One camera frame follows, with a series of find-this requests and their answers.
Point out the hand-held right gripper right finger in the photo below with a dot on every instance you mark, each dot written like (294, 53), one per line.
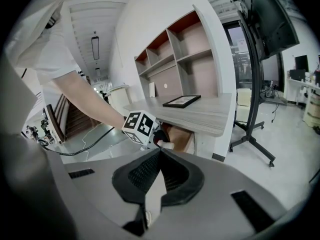
(190, 181)

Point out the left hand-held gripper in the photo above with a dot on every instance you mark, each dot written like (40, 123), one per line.
(138, 127)

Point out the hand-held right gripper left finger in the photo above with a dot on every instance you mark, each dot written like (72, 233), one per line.
(135, 174)

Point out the brown desk drawer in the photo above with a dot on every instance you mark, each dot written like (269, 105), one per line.
(180, 137)

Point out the person's left forearm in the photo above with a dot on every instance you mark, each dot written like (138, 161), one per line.
(92, 99)

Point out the grey wooden desk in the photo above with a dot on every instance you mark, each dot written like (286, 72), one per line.
(195, 114)

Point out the grey desk shelf unit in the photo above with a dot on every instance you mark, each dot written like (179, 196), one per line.
(182, 56)

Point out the white flat board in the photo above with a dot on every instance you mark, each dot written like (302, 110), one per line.
(151, 90)

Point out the brown staircase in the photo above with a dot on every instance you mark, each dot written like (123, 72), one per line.
(75, 121)

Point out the white box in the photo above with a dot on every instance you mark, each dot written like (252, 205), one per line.
(243, 97)

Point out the black wheeled screen stand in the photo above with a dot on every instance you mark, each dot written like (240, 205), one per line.
(251, 96)

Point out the long black ceiling lamp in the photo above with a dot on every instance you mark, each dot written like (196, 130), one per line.
(95, 47)

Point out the white background table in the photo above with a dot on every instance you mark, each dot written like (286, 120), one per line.
(300, 86)

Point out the large black screen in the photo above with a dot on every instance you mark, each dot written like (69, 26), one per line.
(270, 21)

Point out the small black monitor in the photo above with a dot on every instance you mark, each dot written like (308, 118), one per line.
(301, 62)

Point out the person's white shirt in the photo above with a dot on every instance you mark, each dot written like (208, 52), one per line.
(42, 26)

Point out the black picture frame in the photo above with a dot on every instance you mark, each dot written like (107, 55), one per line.
(181, 101)

